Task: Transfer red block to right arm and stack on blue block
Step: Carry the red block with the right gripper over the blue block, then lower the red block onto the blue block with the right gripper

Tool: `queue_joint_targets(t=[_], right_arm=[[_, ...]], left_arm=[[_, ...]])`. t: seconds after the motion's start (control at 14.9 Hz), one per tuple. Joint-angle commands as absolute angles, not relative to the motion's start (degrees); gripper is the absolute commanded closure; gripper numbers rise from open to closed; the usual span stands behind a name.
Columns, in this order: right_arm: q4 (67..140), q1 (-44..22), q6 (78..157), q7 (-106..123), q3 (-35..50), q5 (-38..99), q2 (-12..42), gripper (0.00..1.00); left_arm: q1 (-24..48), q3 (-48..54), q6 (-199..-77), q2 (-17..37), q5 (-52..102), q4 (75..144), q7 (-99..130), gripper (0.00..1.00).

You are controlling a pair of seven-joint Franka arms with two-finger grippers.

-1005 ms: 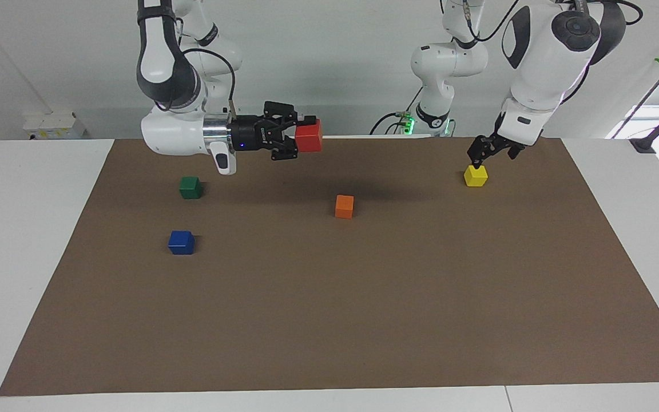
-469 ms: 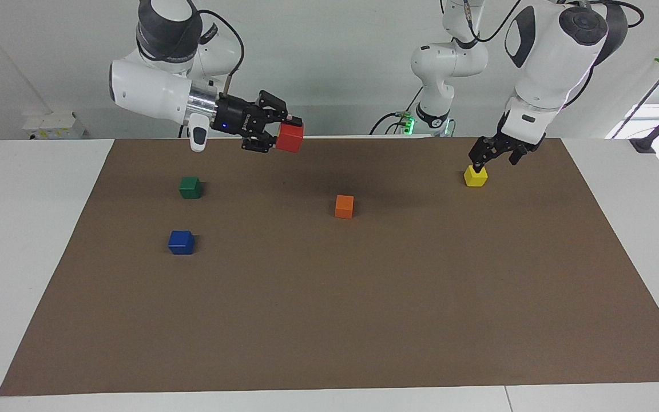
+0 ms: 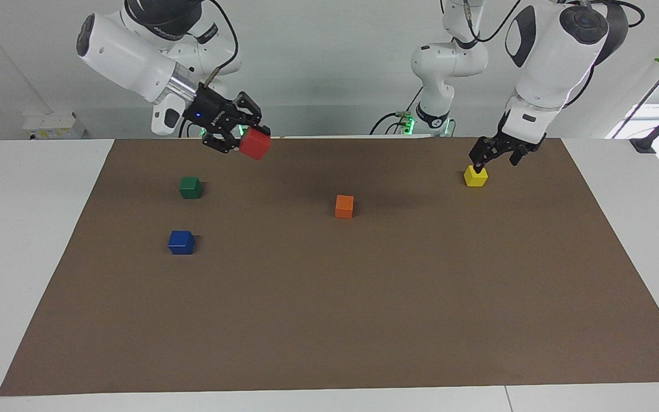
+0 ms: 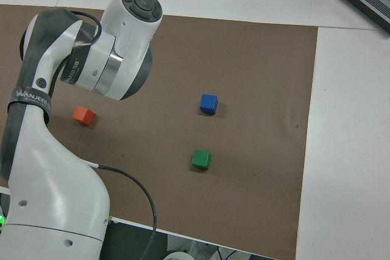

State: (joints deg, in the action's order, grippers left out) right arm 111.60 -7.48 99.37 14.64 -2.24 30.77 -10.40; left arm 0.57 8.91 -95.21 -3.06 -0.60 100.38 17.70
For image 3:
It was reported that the black base cable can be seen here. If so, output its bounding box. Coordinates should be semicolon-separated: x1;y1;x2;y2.
370;86;425;136

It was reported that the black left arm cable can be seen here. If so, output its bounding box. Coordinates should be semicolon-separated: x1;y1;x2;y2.
462;0;646;43

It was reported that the blue wooden block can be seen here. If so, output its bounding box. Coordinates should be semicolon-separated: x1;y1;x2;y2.
168;230;196;255

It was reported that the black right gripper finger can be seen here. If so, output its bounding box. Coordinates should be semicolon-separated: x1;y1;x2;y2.
233;92;271;137
203;129;243;154

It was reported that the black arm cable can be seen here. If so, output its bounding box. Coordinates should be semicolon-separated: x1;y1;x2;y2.
201;0;240;89
462;0;646;43

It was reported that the green wooden block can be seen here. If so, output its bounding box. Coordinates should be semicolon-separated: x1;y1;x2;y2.
179;176;203;200

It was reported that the green-tipped thin pole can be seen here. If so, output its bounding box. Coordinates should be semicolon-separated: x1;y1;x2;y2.
612;41;659;140

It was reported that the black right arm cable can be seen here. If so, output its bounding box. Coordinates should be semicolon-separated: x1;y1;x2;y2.
201;0;240;89

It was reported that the white cardboard box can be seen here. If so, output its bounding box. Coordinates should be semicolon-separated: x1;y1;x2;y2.
22;112;86;140

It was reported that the yellow wooden block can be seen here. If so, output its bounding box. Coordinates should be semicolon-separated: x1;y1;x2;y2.
464;165;489;188

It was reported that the brown table mat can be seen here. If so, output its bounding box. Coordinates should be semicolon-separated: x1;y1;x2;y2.
0;136;659;397

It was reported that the red wooden block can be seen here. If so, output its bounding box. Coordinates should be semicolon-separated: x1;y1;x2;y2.
239;127;272;161

